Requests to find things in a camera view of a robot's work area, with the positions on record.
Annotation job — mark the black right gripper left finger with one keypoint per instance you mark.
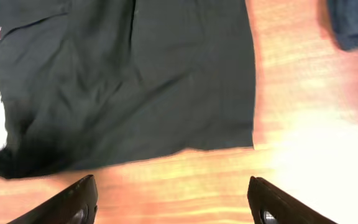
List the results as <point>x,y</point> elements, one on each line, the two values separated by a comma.
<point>77,204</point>

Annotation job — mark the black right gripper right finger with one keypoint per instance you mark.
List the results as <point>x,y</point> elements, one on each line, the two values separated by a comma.
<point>270,204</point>

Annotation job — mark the black t-shirt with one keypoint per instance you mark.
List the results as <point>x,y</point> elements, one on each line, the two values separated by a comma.
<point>86,84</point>

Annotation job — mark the folded navy blue garment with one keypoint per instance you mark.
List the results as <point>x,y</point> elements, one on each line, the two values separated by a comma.
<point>344,22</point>

